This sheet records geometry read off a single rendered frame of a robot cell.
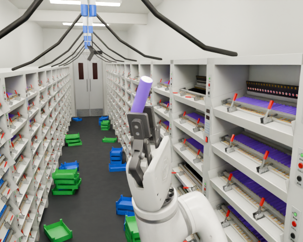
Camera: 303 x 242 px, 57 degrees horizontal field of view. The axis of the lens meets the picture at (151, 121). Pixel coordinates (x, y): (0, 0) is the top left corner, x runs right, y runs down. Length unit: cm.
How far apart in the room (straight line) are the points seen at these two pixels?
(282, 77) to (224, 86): 31
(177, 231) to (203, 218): 6
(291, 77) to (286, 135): 37
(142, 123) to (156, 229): 21
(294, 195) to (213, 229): 52
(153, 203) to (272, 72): 107
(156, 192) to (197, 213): 15
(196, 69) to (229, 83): 71
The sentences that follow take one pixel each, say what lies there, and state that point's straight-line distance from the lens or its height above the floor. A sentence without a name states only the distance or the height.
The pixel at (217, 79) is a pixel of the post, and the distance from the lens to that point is 151.
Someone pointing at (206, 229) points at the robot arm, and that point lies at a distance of 59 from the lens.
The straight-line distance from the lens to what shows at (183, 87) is 218.
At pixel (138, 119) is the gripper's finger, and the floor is 170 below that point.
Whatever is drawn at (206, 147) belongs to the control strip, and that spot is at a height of 132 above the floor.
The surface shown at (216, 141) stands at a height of 137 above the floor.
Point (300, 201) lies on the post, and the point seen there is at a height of 136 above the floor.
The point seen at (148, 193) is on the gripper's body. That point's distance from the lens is 45.
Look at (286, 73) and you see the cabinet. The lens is 135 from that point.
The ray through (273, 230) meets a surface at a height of 116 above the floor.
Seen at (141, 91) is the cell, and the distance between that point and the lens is 40.
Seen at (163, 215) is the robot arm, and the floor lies 153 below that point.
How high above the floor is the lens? 178
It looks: 12 degrees down
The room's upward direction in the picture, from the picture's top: straight up
